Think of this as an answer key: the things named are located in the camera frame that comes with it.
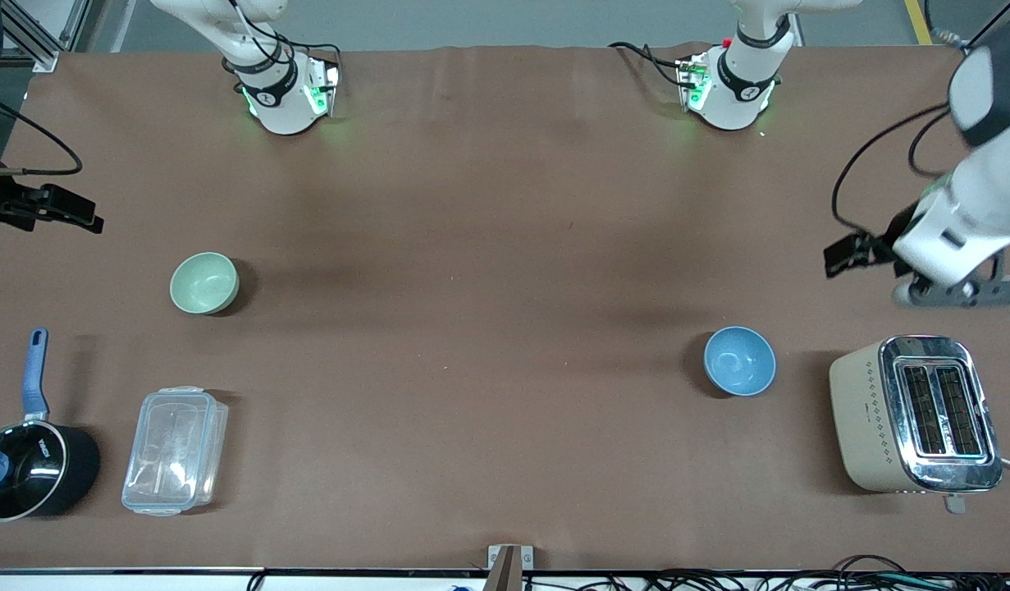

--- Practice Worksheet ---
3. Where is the black cable bundle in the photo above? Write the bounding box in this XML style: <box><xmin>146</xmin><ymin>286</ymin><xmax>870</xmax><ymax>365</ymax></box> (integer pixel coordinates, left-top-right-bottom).
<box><xmin>246</xmin><ymin>554</ymin><xmax>1010</xmax><ymax>591</ymax></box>

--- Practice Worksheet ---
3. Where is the black base cable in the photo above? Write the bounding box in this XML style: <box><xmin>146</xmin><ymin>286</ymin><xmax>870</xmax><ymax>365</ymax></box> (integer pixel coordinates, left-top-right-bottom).
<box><xmin>608</xmin><ymin>40</ymin><xmax>696</xmax><ymax>89</ymax></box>
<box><xmin>222</xmin><ymin>0</ymin><xmax>343</xmax><ymax>93</ymax></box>

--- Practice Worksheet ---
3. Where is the black left base cable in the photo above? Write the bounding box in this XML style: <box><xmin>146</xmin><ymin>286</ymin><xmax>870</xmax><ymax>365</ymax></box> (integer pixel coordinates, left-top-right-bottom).
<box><xmin>608</xmin><ymin>40</ymin><xmax>696</xmax><ymax>89</ymax></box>

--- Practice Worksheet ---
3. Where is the grey metal bracket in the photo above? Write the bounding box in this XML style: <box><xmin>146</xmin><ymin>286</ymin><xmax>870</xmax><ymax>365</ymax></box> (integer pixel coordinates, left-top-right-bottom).
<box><xmin>487</xmin><ymin>544</ymin><xmax>535</xmax><ymax>591</ymax></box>

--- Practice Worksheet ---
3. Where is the aluminium frame profile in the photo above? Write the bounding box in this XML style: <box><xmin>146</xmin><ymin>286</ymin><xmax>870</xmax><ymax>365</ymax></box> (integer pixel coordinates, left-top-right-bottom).
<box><xmin>0</xmin><ymin>0</ymin><xmax>64</xmax><ymax>73</ymax></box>

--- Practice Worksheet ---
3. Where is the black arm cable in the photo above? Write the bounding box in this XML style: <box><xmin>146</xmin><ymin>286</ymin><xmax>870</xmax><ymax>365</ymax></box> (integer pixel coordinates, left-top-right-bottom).
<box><xmin>0</xmin><ymin>89</ymin><xmax>85</xmax><ymax>178</ymax></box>
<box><xmin>830</xmin><ymin>102</ymin><xmax>969</xmax><ymax>241</ymax></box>

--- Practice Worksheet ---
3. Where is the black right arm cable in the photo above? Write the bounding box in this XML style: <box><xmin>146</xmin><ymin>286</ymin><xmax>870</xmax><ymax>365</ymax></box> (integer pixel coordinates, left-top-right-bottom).
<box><xmin>0</xmin><ymin>89</ymin><xmax>85</xmax><ymax>178</ymax></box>

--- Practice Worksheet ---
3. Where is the glass pan lid blue knob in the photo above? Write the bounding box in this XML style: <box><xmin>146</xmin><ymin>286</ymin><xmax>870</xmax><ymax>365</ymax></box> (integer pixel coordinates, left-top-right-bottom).
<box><xmin>0</xmin><ymin>424</ymin><xmax>67</xmax><ymax>520</ymax></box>

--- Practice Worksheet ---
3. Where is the black saucepan blue handle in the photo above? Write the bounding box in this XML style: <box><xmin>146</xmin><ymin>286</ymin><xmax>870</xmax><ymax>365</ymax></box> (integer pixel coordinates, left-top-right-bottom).
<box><xmin>0</xmin><ymin>328</ymin><xmax>102</xmax><ymax>524</ymax></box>

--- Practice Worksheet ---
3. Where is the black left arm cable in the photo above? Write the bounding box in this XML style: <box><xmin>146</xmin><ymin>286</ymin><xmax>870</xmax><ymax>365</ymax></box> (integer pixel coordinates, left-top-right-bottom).
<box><xmin>830</xmin><ymin>102</ymin><xmax>969</xmax><ymax>241</ymax></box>

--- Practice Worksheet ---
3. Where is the black right base cable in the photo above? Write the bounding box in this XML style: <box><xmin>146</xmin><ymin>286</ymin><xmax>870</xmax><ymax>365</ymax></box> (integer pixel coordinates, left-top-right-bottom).
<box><xmin>222</xmin><ymin>0</ymin><xmax>343</xmax><ymax>93</ymax></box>

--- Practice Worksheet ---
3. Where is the beige chrome toaster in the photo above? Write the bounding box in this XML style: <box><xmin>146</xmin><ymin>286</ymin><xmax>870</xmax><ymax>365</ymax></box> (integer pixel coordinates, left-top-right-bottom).
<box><xmin>829</xmin><ymin>334</ymin><xmax>1004</xmax><ymax>515</ymax></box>

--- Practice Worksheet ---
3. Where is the blue bowl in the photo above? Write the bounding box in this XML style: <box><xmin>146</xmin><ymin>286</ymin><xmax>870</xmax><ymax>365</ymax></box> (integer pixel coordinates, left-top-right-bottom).
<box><xmin>703</xmin><ymin>326</ymin><xmax>777</xmax><ymax>397</ymax></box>

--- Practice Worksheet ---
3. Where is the green bowl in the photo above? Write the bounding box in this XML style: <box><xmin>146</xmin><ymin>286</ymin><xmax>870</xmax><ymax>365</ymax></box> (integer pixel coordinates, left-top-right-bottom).
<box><xmin>169</xmin><ymin>251</ymin><xmax>240</xmax><ymax>315</ymax></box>

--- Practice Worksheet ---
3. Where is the clear plastic food container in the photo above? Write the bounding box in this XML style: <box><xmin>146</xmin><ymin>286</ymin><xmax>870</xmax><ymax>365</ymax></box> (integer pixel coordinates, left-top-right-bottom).
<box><xmin>121</xmin><ymin>386</ymin><xmax>230</xmax><ymax>518</ymax></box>

